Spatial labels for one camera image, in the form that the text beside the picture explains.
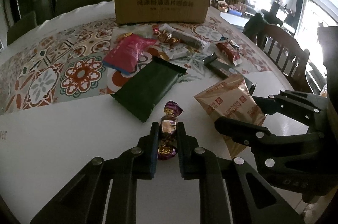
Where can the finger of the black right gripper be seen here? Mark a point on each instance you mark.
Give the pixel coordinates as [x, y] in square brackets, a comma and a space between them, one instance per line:
[308, 109]
[263, 142]

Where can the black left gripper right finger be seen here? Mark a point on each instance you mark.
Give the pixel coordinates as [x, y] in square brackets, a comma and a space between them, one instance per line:
[230, 191]

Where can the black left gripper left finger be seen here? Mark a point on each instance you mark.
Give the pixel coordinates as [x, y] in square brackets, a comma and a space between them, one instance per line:
[104, 191]

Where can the beige biscuit packet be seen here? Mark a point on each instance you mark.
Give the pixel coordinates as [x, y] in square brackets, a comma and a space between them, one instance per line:
[230, 98]

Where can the purple foil candy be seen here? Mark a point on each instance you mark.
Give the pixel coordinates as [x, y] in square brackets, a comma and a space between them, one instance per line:
[168, 124]

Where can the red white snack packet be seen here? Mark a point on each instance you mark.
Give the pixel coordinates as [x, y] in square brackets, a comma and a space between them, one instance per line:
[231, 53]

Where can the clear brown snack bar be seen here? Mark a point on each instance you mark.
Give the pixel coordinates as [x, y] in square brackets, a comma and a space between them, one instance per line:
[185, 38]

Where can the pink snack packet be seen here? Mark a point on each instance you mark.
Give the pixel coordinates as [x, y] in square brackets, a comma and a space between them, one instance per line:
[124, 57]

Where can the wooden dining chair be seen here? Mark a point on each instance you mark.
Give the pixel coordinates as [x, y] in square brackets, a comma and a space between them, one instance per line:
[285, 52]

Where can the black snack bar packet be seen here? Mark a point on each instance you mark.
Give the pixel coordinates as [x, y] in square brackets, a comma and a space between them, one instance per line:
[215, 64]

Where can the blue silver foil candy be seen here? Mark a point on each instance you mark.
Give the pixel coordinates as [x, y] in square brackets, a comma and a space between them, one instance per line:
[230, 42]

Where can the dark jacket on chair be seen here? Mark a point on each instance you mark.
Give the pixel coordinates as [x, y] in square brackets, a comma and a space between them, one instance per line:
[254, 27]

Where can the white tv cabinet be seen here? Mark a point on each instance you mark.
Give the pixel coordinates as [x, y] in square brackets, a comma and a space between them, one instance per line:
[237, 19]

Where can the dark green snack packet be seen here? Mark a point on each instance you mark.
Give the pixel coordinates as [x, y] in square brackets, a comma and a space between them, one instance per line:
[147, 88]

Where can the white small snack packet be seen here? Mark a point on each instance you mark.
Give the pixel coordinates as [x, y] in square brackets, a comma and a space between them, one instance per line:
[171, 53]

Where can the gold red foil candy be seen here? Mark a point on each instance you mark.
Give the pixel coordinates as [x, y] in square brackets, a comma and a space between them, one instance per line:
[164, 34]

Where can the patterned tile table mat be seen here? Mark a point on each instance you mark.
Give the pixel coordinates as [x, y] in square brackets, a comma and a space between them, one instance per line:
[61, 60]

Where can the yellow wrapped candy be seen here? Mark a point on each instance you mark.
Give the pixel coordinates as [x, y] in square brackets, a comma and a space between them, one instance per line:
[122, 36]

